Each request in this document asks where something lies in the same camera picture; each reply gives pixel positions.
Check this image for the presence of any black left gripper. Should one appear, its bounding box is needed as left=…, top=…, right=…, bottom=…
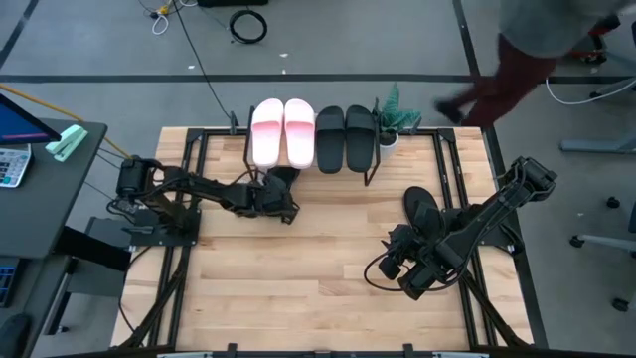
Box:
left=255, top=171, right=301, bottom=226

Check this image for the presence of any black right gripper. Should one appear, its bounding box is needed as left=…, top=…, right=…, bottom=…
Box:
left=377, top=223, right=443, bottom=302

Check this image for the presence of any black flip-flop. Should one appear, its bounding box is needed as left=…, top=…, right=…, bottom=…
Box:
left=267, top=166, right=302, bottom=190
left=401, top=185, right=447, bottom=235

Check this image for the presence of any pink slide sandal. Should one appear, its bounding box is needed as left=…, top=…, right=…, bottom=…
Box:
left=282, top=97, right=317, bottom=170
left=250, top=97, right=285, bottom=169

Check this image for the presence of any black slide sandal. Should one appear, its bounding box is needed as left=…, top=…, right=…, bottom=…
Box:
left=344, top=103, right=378, bottom=174
left=314, top=105, right=347, bottom=175

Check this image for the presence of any white plant pot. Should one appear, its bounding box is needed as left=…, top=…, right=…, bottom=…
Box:
left=376, top=129, right=399, bottom=149

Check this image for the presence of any green potted plant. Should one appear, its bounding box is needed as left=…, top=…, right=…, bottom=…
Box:
left=372, top=82, right=422, bottom=135

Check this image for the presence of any black power adapter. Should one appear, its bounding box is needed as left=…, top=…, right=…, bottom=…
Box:
left=109, top=197, right=143, bottom=216

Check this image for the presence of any office chair base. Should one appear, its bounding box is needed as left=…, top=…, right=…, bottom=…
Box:
left=569, top=196, right=636, bottom=313

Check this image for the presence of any person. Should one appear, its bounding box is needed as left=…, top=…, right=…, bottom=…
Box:
left=433, top=0, right=636, bottom=129

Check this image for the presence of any grey table foot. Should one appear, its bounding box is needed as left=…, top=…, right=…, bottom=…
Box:
left=559, top=74, right=636, bottom=155

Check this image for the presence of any mint green stapler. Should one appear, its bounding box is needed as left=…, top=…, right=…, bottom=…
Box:
left=45, top=123, right=89, bottom=163

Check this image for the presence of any black side desk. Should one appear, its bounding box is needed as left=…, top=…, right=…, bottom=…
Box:
left=0, top=117, right=109, bottom=261

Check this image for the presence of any grey calculator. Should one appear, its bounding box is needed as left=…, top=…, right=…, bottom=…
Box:
left=0, top=143, right=33, bottom=189

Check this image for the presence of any computer monitor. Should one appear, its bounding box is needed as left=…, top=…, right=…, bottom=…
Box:
left=0, top=92, right=62, bottom=146

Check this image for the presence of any black keyboard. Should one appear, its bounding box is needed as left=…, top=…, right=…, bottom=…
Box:
left=0, top=256, right=20, bottom=308

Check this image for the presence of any red chair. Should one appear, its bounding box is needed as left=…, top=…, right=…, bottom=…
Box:
left=568, top=14, right=622, bottom=64

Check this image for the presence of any black computer mouse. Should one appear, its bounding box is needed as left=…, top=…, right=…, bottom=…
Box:
left=0, top=312, right=33, bottom=358

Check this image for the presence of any wooden shelf with wire legs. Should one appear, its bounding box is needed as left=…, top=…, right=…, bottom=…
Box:
left=241, top=106, right=382, bottom=188

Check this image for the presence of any black aluminium rig frame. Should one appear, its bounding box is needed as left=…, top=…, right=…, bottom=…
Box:
left=118, top=126, right=533, bottom=352

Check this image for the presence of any long black floor cable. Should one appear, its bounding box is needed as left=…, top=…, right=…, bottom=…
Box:
left=171, top=0, right=236, bottom=126

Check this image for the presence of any coiled black cable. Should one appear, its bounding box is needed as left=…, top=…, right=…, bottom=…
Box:
left=229, top=9, right=269, bottom=45

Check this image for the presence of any white cord with yellow plug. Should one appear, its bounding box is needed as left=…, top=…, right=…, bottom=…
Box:
left=148, top=0, right=186, bottom=37

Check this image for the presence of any white cable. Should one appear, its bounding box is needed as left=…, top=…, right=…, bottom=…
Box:
left=545, top=77, right=636, bottom=106

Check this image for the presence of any yellow cable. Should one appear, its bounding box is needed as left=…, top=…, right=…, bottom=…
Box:
left=0, top=83, right=131, bottom=160

